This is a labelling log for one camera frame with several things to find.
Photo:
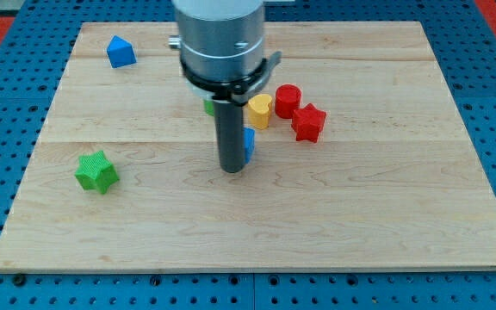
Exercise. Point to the green star block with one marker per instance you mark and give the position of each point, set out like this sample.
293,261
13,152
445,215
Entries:
96,172

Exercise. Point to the wooden board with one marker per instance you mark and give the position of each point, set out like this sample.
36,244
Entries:
393,184

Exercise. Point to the red star block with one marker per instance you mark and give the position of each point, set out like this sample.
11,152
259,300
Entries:
308,123

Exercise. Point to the yellow heart block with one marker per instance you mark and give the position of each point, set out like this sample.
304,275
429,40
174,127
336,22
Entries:
259,110

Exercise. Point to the blue triangular block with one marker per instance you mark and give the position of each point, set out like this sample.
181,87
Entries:
120,52

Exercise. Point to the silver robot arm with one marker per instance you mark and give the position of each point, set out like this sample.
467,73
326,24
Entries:
221,43

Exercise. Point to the dark grey cylindrical pointer tool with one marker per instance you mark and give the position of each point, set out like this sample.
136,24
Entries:
229,127

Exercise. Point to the red cylinder block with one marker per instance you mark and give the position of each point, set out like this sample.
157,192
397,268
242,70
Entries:
288,99

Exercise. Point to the blue block behind pointer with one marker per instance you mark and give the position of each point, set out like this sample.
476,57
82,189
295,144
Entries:
249,141

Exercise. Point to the green block behind pointer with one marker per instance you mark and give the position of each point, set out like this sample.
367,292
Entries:
208,107

